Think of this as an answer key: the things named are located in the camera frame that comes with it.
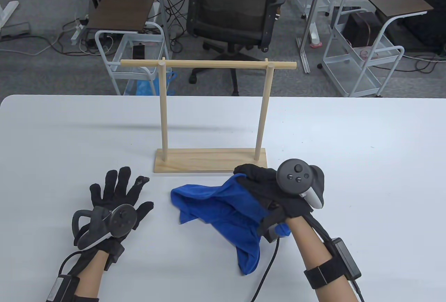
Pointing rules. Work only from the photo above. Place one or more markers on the right hand controller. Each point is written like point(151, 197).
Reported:
point(292, 176)

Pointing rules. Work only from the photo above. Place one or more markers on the person's right hand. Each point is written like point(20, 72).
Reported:
point(258, 180)

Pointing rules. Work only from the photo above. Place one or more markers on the person's left forearm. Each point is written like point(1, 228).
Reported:
point(89, 281)

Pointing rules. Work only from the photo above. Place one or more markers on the person's right forearm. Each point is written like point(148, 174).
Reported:
point(310, 242)

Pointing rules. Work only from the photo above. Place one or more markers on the white power strip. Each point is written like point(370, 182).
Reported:
point(77, 31)

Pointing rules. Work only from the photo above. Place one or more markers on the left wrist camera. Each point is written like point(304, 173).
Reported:
point(115, 255)

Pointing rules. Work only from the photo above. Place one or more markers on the grey power strip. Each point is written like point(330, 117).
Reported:
point(15, 30)

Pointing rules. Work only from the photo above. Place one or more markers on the black right sensor box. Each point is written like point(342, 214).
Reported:
point(346, 258)

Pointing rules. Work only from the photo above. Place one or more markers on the black cabinet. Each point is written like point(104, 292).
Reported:
point(427, 26)

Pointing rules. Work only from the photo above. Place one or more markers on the blue plastic bag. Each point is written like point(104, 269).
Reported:
point(146, 85)

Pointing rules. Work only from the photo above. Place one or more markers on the black mesh office chair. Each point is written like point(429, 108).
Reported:
point(226, 9)

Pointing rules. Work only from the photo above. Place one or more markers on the white desk leg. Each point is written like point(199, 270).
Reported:
point(313, 19)

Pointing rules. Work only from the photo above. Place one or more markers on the left hand controller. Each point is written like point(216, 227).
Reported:
point(118, 220)

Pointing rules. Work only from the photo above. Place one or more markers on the wooden desktop rack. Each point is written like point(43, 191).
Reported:
point(209, 162)

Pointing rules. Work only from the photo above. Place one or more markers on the hand controller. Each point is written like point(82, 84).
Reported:
point(118, 220)
point(292, 176)

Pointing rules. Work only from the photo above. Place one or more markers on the blue square towel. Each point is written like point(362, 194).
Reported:
point(223, 208)

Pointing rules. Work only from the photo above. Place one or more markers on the black sensor box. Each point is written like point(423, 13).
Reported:
point(61, 288)
point(346, 258)

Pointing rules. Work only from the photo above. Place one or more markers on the white desktop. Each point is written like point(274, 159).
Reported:
point(383, 176)

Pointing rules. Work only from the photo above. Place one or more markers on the black left sensor box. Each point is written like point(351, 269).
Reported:
point(61, 288)

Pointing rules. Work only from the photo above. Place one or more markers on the black right armband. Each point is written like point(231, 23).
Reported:
point(324, 274)

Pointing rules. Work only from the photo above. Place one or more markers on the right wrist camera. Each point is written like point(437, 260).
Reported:
point(273, 232)

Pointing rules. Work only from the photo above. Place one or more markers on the black phone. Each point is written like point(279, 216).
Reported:
point(138, 51)

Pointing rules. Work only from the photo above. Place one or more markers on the person's left hand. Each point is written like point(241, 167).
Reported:
point(118, 190)

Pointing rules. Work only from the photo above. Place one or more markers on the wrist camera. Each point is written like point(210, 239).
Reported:
point(115, 255)
point(273, 232)

